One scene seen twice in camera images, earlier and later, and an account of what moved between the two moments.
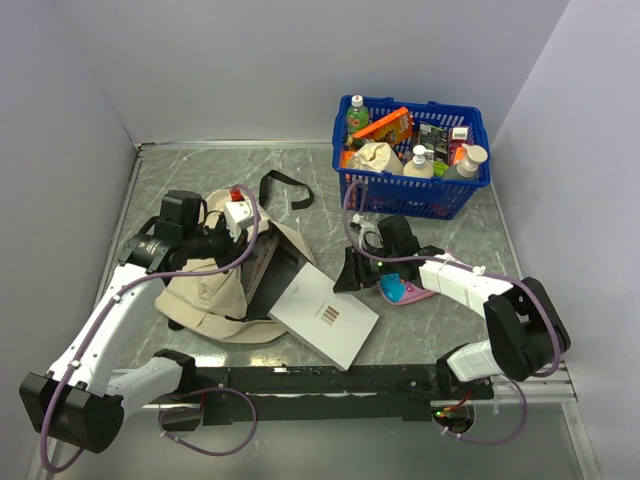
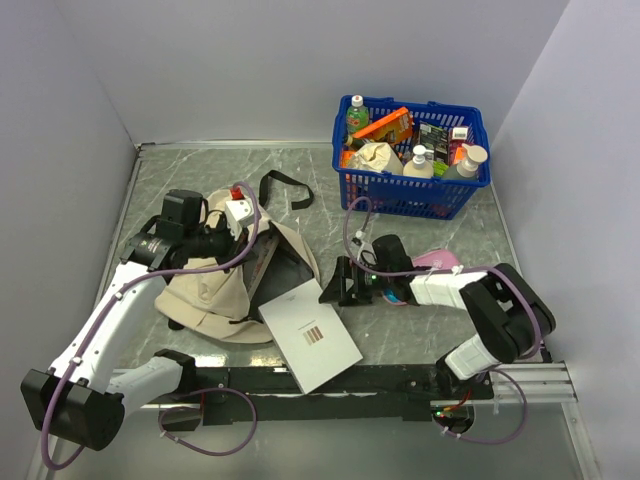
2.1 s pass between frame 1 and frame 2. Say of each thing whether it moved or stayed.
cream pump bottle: stayed
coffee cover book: moved
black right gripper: moved
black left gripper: stayed
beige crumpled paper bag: stayed
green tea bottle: stayed
